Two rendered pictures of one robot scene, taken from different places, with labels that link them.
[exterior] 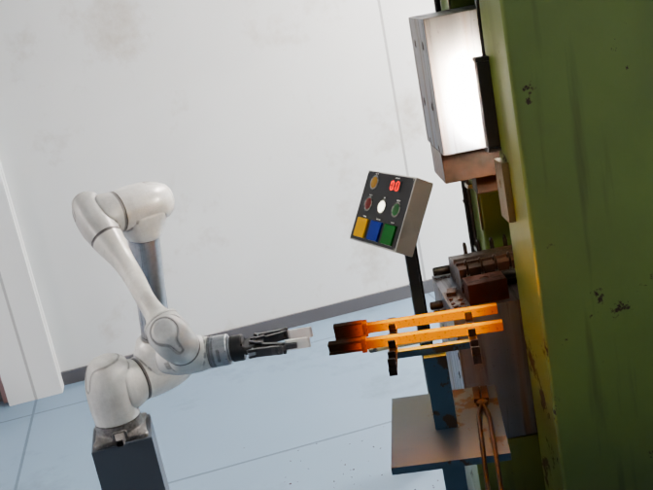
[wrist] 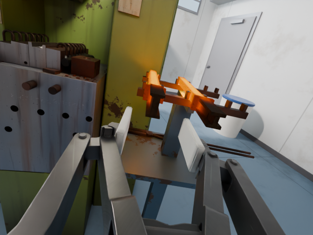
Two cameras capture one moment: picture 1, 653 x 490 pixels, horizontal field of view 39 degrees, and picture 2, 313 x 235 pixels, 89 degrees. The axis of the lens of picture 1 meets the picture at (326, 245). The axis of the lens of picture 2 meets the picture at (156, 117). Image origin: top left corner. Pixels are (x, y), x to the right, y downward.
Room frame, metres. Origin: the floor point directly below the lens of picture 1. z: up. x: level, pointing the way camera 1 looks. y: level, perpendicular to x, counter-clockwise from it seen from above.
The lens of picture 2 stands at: (2.45, 0.28, 1.07)
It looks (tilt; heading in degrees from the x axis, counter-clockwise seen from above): 22 degrees down; 257
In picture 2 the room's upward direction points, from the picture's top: 14 degrees clockwise
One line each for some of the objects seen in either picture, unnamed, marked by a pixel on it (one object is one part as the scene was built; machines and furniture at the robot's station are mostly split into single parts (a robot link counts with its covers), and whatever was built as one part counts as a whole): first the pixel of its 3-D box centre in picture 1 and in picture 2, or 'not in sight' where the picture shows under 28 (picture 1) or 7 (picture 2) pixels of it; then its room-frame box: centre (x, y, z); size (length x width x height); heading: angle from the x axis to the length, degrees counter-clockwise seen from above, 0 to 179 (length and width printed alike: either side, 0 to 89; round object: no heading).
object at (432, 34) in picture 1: (496, 72); not in sight; (2.76, -0.60, 1.56); 0.42 x 0.39 x 0.40; 90
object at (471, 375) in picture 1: (535, 340); (67, 105); (2.74, -0.61, 0.69); 0.56 x 0.38 x 0.45; 90
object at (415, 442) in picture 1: (446, 426); (167, 154); (2.25, -0.23, 0.71); 0.40 x 0.30 x 0.02; 173
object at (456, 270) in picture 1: (518, 259); (55, 52); (2.80, -0.60, 0.96); 0.42 x 0.20 x 0.09; 90
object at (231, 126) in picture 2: not in sight; (230, 115); (0.53, -2.14, 0.33); 0.56 x 0.54 x 0.66; 100
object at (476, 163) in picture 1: (503, 150); not in sight; (2.80, -0.60, 1.32); 0.42 x 0.20 x 0.10; 90
